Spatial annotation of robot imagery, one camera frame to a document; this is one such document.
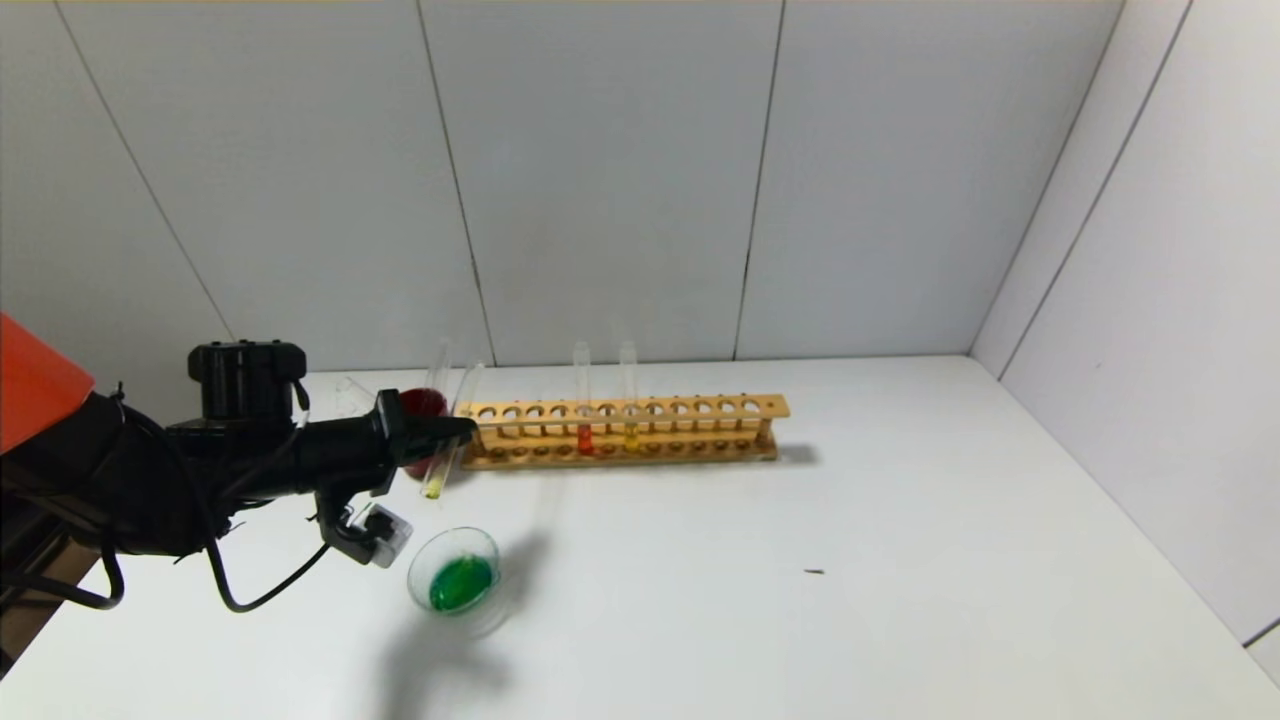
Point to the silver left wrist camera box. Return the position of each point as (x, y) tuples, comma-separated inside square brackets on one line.
[(385, 535)]

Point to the wooden test tube rack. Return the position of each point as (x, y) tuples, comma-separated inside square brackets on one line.
[(700, 408)]

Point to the clear glass dish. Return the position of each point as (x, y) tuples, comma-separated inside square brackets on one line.
[(462, 585)]

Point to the red pigment test tube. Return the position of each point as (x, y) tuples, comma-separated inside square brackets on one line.
[(585, 440)]

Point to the dark red plastic cup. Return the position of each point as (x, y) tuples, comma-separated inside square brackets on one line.
[(425, 403)]

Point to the yellow pigment test tube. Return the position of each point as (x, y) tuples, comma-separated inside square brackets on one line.
[(631, 435), (436, 487)]

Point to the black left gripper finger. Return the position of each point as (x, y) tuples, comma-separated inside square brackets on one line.
[(430, 432), (415, 460)]

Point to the crumpled white tissue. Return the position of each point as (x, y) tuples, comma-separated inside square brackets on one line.
[(355, 405)]

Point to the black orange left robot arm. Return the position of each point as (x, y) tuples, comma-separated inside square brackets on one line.
[(120, 470)]

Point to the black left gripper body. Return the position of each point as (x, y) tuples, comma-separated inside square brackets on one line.
[(388, 437)]

